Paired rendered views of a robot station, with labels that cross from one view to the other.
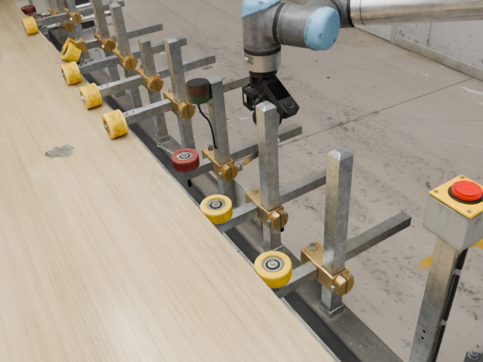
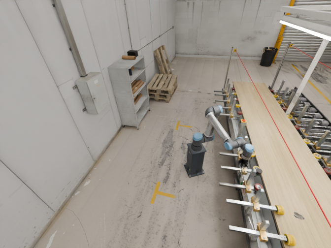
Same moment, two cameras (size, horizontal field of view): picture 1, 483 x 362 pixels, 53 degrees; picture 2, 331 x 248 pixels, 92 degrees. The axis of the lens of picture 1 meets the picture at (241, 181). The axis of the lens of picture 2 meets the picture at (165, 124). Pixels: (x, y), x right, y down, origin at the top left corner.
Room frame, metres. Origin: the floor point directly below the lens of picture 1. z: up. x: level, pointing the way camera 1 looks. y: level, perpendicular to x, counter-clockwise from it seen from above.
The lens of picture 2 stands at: (2.55, 0.02, 2.61)
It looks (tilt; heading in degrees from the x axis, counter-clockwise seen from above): 38 degrees down; 221
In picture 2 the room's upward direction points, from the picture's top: 3 degrees counter-clockwise
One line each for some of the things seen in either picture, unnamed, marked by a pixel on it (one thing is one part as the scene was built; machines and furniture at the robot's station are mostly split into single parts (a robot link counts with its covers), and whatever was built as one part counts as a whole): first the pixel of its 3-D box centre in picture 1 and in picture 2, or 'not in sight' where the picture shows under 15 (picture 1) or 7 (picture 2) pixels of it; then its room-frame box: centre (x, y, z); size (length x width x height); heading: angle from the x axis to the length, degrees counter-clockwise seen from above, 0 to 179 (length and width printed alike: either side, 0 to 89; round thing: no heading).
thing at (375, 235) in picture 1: (341, 254); (235, 155); (0.81, -0.22, 0.82); 0.44 x 0.03 x 0.04; 119
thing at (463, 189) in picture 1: (466, 192); not in sight; (0.52, -0.31, 1.22); 0.04 x 0.04 x 0.02
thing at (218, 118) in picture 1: (221, 153); (248, 182); (1.19, 0.05, 0.90); 0.04 x 0.04 x 0.48; 29
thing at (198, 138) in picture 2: not in sight; (197, 139); (0.81, -0.83, 0.79); 0.17 x 0.15 x 0.18; 146
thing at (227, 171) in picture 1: (218, 164); (247, 186); (1.21, 0.06, 0.85); 0.14 x 0.06 x 0.05; 29
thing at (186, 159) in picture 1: (187, 169); (257, 189); (1.17, 0.16, 0.85); 0.08 x 0.08 x 0.11
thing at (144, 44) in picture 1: (155, 101); (258, 232); (1.63, 0.29, 0.86); 0.04 x 0.04 x 0.48; 29
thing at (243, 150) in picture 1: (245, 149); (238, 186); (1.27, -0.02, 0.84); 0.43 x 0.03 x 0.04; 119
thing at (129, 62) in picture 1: (125, 58); not in sight; (1.86, 0.42, 0.95); 0.14 x 0.06 x 0.05; 29
